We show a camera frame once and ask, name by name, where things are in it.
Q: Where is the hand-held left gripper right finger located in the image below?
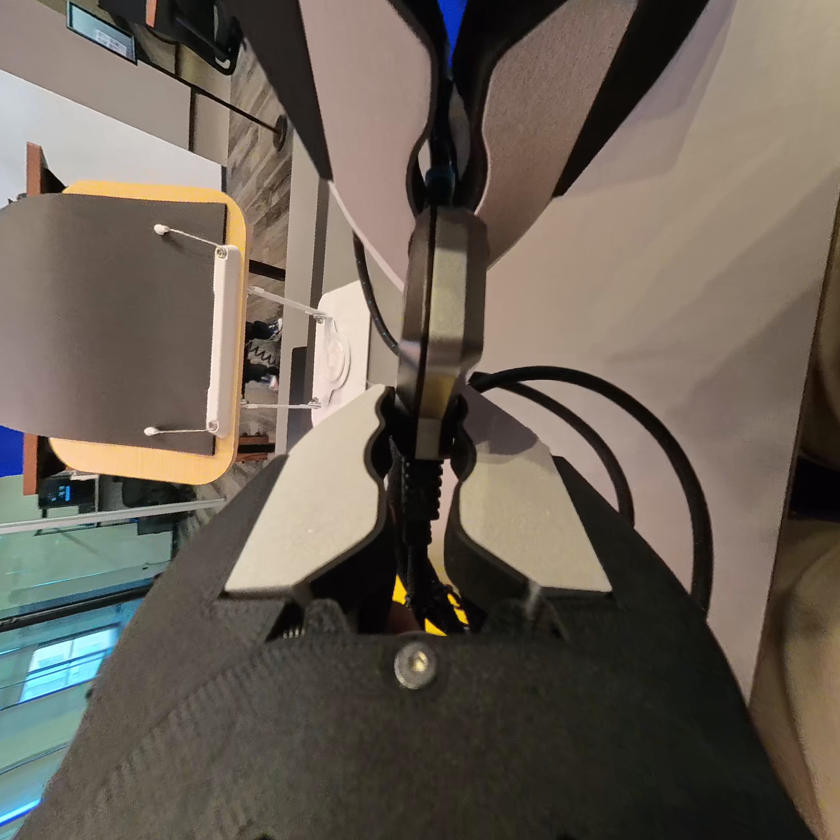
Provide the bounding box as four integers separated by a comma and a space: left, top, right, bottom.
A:
444, 392, 615, 633

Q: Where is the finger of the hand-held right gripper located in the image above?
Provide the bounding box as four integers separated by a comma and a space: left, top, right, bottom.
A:
298, 0, 437, 290
451, 0, 642, 269

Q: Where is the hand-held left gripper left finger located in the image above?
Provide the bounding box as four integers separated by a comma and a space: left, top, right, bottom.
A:
223, 384, 396, 635

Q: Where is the yellow plastic bin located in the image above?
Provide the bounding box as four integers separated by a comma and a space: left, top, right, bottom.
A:
392, 574, 470, 634

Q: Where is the black usb hub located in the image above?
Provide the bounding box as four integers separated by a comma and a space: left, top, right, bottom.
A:
395, 205, 492, 421

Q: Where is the black desk leg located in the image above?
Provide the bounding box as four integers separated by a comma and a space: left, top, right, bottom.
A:
177, 82, 290, 153

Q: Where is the blue plastic bin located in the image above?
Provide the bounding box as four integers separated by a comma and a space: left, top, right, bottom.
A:
440, 0, 472, 50

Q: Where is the wooden book stand white base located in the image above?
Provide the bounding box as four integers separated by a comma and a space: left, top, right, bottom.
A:
49, 180, 372, 488

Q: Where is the black label sign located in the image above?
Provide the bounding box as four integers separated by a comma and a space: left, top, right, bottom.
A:
67, 1, 139, 65

